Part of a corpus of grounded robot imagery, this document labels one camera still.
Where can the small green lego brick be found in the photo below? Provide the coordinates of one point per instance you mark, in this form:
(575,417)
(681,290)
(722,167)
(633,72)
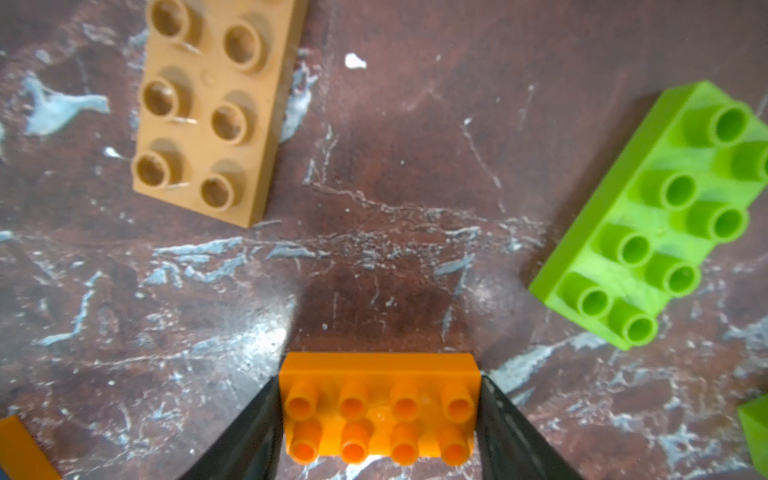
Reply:
(753,416)

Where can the tan 2x4 lego brick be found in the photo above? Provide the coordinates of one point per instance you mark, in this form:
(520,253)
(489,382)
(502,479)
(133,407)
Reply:
(212,102)

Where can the green 2x4 lego brick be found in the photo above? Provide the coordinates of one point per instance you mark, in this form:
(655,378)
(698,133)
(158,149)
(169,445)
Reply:
(682,186)

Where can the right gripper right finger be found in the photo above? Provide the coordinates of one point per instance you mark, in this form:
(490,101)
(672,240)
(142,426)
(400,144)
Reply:
(510,446)

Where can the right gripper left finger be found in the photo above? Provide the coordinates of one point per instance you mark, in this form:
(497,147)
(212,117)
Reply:
(250,447)

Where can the orange 2x4 lego brick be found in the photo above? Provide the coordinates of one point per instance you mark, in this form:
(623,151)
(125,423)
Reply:
(404,406)
(21,458)

